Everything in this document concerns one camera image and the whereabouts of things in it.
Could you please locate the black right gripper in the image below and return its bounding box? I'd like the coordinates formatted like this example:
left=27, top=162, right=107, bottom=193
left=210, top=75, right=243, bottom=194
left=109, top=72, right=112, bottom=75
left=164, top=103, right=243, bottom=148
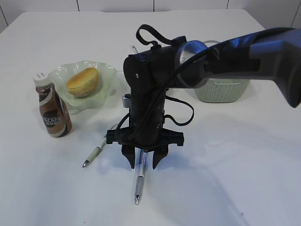
left=106, top=46, right=184, bottom=169

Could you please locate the white grey pen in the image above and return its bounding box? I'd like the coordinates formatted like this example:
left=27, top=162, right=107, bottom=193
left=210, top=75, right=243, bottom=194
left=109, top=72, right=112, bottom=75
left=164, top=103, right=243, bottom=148
left=135, top=149, right=147, bottom=205

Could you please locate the beige grip pen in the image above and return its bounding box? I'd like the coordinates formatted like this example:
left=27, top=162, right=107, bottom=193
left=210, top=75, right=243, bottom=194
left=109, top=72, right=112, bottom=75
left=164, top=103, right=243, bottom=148
left=82, top=135, right=107, bottom=168

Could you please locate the sugared bread bun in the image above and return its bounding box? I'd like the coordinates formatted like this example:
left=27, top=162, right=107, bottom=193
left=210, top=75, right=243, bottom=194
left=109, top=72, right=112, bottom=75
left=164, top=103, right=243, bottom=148
left=66, top=67, right=99, bottom=97

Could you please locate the brown Nescafe coffee bottle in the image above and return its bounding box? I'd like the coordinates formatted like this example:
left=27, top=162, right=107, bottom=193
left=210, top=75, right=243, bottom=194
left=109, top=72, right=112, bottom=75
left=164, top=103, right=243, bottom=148
left=33, top=73, right=72, bottom=137

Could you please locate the transparent plastic ruler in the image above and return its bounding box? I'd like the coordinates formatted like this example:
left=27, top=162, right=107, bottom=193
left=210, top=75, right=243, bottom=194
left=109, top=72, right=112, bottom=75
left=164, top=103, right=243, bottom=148
left=130, top=45, right=139, bottom=55

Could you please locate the black blue right robot arm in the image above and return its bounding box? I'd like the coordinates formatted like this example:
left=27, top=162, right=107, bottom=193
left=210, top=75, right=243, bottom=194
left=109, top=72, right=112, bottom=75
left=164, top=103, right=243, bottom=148
left=106, top=24, right=301, bottom=168

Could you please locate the green glass ruffled plate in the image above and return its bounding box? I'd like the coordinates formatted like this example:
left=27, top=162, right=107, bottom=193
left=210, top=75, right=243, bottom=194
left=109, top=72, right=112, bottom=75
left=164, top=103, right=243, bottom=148
left=49, top=60, right=117, bottom=114

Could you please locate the green plastic woven basket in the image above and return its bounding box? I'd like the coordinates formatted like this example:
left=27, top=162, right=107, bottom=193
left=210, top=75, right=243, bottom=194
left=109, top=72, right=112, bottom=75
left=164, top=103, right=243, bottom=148
left=194, top=40, right=251, bottom=104

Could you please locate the black camera cable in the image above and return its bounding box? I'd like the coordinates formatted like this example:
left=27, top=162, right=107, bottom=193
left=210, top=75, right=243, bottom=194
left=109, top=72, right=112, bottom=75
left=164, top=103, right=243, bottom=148
left=114, top=24, right=238, bottom=142

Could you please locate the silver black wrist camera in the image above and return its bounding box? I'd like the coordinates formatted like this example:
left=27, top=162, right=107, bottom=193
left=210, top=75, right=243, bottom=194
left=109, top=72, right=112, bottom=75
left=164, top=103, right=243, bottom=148
left=122, top=94, right=131, bottom=108

